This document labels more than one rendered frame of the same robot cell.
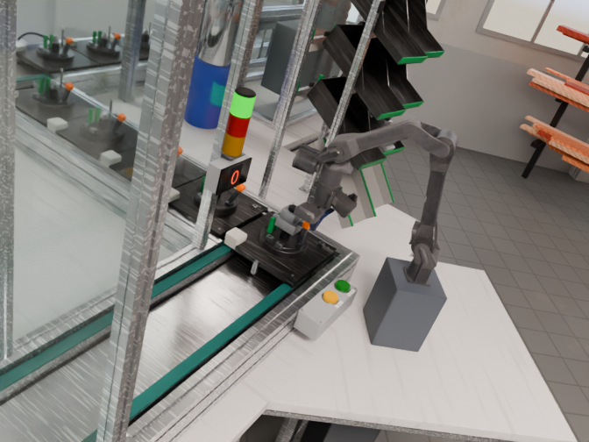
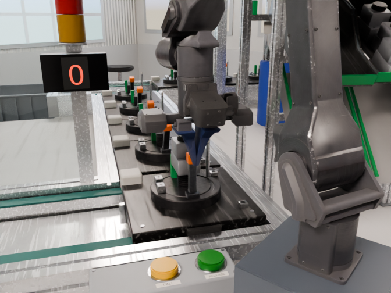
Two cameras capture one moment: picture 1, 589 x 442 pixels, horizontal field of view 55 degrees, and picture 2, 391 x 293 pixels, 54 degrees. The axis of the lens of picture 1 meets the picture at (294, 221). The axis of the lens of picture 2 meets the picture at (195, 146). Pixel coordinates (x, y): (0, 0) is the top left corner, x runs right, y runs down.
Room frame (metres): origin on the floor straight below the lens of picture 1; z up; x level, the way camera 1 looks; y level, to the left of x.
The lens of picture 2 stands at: (0.93, -0.54, 1.31)
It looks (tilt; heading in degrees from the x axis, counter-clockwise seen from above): 19 degrees down; 51
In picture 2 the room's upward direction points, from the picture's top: straight up
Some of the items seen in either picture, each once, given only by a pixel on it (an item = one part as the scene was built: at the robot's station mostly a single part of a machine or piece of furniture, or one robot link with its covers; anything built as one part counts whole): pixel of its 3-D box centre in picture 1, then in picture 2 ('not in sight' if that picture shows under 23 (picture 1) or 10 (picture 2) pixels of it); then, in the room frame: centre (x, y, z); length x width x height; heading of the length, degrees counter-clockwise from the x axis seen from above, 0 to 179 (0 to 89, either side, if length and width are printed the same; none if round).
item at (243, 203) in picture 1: (216, 189); (161, 136); (1.45, 0.25, 1.01); 0.24 x 0.24 x 0.13; 67
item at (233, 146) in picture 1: (233, 142); (71, 28); (1.22, 0.20, 1.29); 0.05 x 0.05 x 0.05
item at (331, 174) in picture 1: (333, 169); (195, 53); (1.32, -0.05, 1.25); 0.09 x 0.06 x 0.07; 79
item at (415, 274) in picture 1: (420, 267); (327, 232); (1.26, -0.35, 1.09); 0.07 x 0.07 x 0.06; 13
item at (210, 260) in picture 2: (342, 287); (210, 262); (1.25, -0.18, 0.96); 0.04 x 0.04 x 0.02
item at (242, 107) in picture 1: (242, 103); not in sight; (1.22, 0.20, 1.39); 0.05 x 0.05 x 0.05
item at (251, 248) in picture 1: (281, 245); (185, 198); (1.35, 0.01, 0.96); 0.24 x 0.24 x 0.02; 67
